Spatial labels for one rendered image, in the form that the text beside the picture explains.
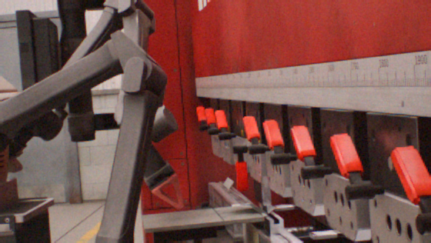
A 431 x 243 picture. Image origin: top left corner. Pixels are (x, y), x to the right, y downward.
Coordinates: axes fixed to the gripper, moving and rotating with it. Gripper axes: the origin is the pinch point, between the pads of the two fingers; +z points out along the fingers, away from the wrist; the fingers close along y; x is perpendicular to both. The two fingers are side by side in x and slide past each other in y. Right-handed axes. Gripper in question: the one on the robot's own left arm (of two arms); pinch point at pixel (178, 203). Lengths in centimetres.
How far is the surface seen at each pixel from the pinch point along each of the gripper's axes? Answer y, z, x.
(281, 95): -45, -13, -26
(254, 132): -32.0, -8.3, -20.1
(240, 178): -15.9, 0.3, -14.1
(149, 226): -6.9, -0.5, 7.8
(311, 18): -68, -23, -32
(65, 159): 740, 6, 99
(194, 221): -6.4, 4.4, -0.8
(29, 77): 98, -49, 21
